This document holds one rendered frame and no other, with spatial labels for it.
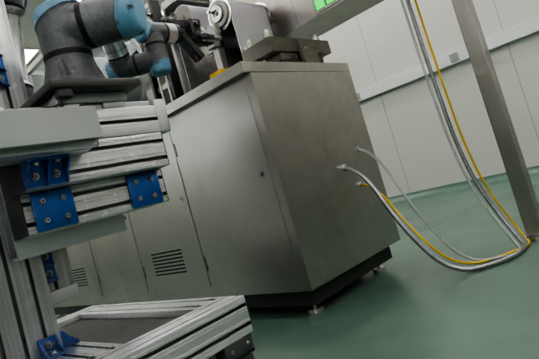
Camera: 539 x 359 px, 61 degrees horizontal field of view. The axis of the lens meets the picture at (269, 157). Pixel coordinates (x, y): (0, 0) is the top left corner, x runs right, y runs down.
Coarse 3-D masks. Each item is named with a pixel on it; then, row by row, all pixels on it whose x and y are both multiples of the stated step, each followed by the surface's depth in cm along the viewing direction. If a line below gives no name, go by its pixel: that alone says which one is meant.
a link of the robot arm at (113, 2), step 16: (96, 0) 111; (112, 0) 110; (128, 0) 111; (96, 16) 110; (112, 16) 110; (128, 16) 111; (144, 16) 119; (96, 32) 112; (112, 32) 112; (128, 32) 114
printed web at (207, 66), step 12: (228, 0) 200; (192, 12) 214; (204, 12) 219; (240, 12) 201; (252, 12) 206; (264, 12) 212; (204, 24) 217; (228, 36) 209; (180, 48) 223; (192, 60) 226; (204, 60) 231; (192, 72) 224; (204, 72) 229; (192, 84) 222
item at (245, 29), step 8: (240, 24) 199; (248, 24) 202; (256, 24) 206; (264, 24) 210; (240, 32) 197; (248, 32) 201; (256, 32) 205; (240, 40) 196; (256, 40) 203; (240, 48) 195
